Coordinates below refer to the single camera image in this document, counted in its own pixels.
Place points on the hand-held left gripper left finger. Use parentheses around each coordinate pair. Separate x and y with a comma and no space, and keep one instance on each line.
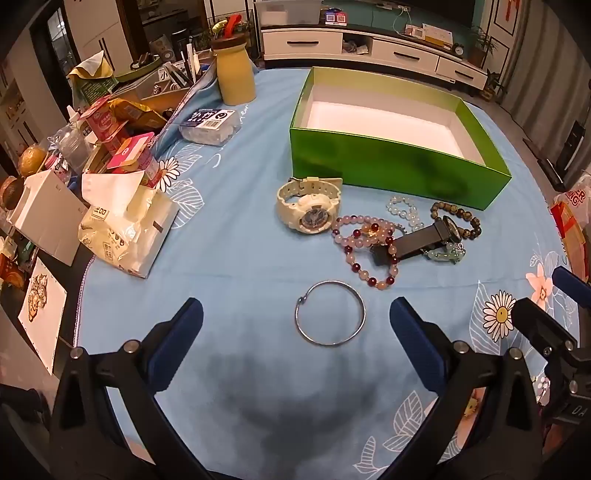
(178,344)

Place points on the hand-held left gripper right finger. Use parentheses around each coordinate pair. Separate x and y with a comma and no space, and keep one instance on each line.
(415,344)

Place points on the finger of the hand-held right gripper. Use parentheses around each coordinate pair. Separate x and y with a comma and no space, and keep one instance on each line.
(540,323)
(570,286)

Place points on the black wristwatch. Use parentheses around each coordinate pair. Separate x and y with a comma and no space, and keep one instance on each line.
(415,242)

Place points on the silver bangle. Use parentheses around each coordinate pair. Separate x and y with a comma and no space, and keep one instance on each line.
(302,302)

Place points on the white wristwatch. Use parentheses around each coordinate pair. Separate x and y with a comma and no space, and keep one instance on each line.
(295,207)

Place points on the green cardboard box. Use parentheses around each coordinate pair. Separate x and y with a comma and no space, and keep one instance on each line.
(369,157)

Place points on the red printed bag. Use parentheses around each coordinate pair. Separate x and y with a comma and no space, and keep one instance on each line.
(575,221)

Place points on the blue floral tablecloth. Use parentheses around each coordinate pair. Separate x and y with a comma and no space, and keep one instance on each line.
(231,230)

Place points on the white tissue pack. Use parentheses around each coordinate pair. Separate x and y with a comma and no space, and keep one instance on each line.
(124,226)

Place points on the white sheet with picture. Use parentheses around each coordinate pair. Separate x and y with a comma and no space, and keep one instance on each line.
(41,314)

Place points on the white cardboard box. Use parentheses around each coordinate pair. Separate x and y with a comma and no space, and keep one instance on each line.
(46,217)

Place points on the pink snack box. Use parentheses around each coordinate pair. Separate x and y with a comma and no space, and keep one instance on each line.
(134,152)

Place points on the small potted plant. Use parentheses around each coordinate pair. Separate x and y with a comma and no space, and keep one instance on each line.
(493,83)

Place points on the clear plastic box with label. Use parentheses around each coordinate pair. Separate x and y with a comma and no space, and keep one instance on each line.
(207,127)

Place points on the clear plastic cup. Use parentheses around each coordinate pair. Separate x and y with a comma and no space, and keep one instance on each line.
(74,147)

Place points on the brown round fruit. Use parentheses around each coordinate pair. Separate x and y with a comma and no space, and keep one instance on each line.
(10,191)

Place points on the red drink carton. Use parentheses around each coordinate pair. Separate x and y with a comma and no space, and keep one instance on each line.
(104,124)

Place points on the yellow round fruit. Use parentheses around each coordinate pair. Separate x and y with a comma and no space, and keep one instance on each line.
(33,161)

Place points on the yellow snack bag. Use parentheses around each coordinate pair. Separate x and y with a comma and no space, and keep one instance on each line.
(138,113)

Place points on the tall potted plant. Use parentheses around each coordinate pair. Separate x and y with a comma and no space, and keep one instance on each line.
(480,46)

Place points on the small desk clock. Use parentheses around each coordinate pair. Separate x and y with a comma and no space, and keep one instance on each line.
(459,50)

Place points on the green packet with yellow cloth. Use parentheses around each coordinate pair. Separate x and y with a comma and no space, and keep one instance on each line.
(90,83)

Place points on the white yellow flat box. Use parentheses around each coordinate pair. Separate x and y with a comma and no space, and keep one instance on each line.
(438,34)

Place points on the white cabinet with drawers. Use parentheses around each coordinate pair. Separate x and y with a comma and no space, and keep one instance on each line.
(401,53)

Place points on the small red blue display box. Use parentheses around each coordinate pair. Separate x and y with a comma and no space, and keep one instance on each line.
(343,17)
(330,17)

